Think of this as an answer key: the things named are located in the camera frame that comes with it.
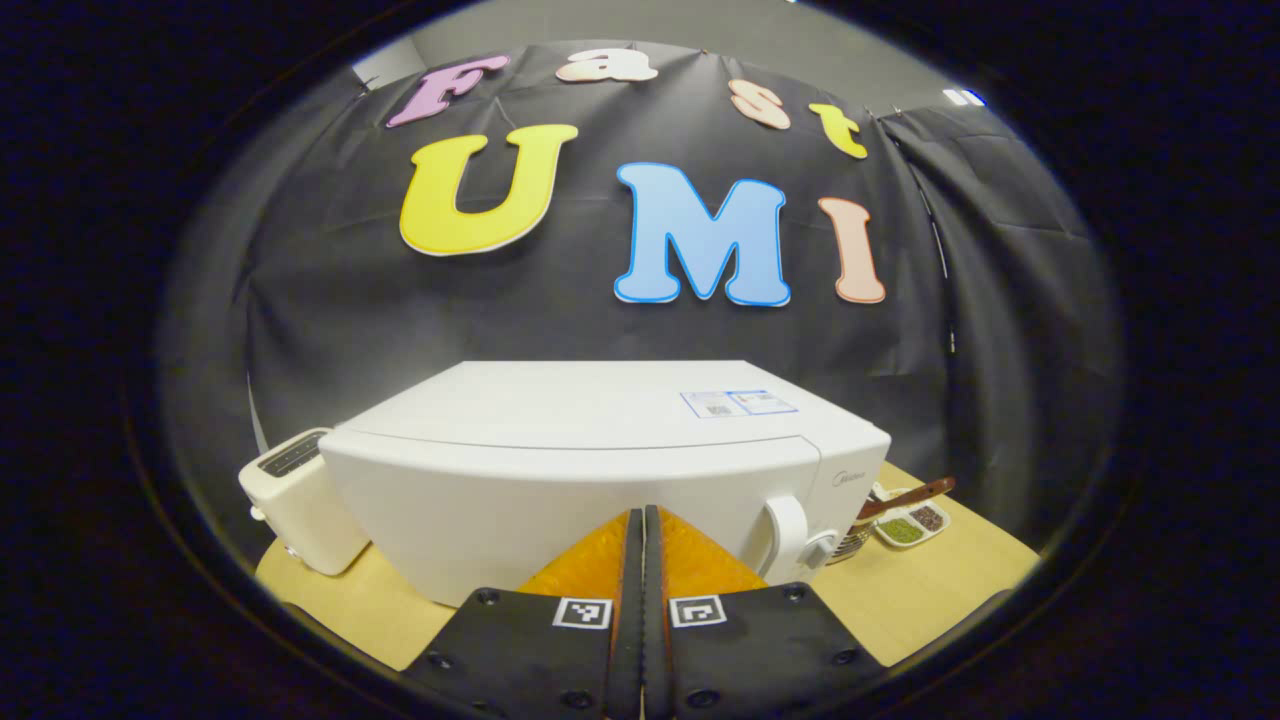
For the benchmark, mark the black backdrop cloth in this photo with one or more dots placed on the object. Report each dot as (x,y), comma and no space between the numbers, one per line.
(1000,300)

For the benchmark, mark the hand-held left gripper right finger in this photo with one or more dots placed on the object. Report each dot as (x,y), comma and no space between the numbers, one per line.
(655,650)

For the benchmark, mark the white toaster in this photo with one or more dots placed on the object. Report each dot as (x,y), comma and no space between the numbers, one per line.
(300,510)

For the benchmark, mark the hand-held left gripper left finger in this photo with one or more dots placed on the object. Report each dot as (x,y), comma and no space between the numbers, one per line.
(628,650)

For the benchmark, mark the brown wooden spoon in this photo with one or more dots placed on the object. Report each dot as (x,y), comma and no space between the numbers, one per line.
(920,492)

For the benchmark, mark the white divided grain dish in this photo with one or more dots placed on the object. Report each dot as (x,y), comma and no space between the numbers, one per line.
(900,532)

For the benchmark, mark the white microwave oven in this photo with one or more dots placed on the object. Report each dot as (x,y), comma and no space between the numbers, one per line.
(560,480)

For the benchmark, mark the small ceiling light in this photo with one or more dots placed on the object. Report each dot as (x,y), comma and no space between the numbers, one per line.
(962,97)

